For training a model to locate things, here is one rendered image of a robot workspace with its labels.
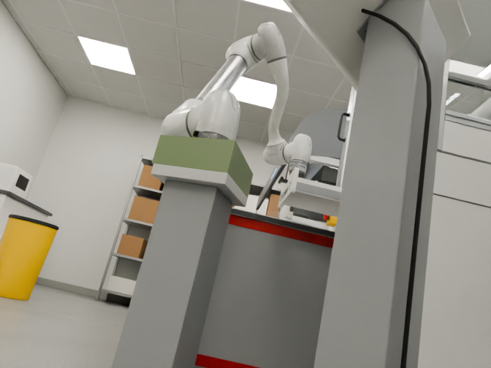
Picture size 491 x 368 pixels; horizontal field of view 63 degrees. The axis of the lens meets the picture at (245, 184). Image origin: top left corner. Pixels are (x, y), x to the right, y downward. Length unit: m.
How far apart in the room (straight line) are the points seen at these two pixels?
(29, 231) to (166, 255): 2.52
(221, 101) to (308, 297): 0.91
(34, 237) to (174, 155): 2.52
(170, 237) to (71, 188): 5.07
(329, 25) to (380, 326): 0.60
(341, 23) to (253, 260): 1.14
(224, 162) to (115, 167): 5.04
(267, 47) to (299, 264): 1.02
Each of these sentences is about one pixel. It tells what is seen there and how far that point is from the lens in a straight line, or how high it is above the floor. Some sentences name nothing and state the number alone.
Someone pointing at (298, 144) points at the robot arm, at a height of 1.18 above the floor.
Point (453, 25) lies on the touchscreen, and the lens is 1.21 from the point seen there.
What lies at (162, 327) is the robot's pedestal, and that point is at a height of 0.24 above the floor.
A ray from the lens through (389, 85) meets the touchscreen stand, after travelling 0.84.
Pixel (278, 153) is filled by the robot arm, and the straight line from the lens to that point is 2.12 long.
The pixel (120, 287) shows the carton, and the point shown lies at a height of 0.22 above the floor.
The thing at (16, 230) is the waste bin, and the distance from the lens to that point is 3.82.
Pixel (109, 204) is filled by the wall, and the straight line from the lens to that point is 6.19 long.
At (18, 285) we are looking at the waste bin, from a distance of 3.83.
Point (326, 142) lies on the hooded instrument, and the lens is 2.76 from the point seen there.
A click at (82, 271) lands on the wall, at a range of 6.14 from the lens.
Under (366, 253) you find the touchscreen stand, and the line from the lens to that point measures 0.72.
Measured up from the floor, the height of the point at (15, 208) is 0.78.
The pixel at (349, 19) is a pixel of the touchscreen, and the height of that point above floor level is 0.99.
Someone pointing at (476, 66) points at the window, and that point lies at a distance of 1.62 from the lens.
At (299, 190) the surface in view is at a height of 0.84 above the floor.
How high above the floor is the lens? 0.37
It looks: 16 degrees up
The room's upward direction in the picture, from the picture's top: 13 degrees clockwise
